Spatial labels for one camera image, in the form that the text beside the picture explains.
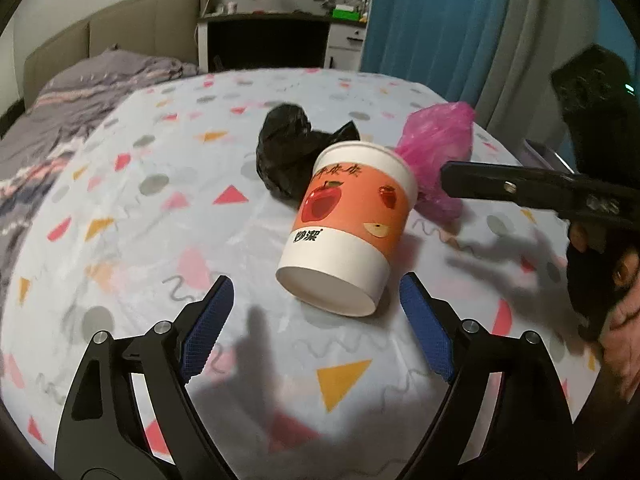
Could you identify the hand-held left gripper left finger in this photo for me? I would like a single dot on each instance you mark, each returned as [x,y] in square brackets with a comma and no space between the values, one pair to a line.
[207,330]

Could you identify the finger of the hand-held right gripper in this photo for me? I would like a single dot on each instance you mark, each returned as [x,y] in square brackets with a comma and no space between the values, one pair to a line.
[500,182]

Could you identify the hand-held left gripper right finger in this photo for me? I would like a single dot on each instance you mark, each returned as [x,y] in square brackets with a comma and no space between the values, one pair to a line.
[425,330]

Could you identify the grey bin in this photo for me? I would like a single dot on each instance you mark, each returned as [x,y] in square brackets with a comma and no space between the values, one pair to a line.
[542,152]

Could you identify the pink plastic bag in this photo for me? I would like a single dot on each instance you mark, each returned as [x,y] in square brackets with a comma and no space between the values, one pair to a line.
[440,130]

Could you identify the orange and white paper cup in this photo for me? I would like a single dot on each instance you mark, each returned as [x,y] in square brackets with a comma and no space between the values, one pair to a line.
[345,220]

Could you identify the person's right hand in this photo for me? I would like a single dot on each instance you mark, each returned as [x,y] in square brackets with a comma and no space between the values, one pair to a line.
[622,330]

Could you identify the printed tablecloth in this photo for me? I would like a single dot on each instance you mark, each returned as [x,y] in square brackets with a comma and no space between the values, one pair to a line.
[150,240]

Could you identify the grey curtain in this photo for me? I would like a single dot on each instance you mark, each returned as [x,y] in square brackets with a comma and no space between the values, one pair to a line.
[540,35]

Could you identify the blue curtain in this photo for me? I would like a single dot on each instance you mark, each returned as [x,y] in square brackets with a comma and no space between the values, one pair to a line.
[425,20]

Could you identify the black plastic bag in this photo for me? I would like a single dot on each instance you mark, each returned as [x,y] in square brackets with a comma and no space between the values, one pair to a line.
[285,145]

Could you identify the white desk with dark top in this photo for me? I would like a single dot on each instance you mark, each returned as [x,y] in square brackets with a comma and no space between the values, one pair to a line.
[345,45]

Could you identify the green box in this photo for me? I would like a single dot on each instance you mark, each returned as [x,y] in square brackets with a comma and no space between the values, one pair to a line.
[346,12]

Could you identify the grey striped duvet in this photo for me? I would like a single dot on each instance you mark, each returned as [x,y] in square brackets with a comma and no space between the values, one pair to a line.
[75,110]

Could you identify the beige bed headboard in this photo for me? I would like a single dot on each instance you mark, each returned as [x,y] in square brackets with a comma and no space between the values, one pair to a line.
[150,20]

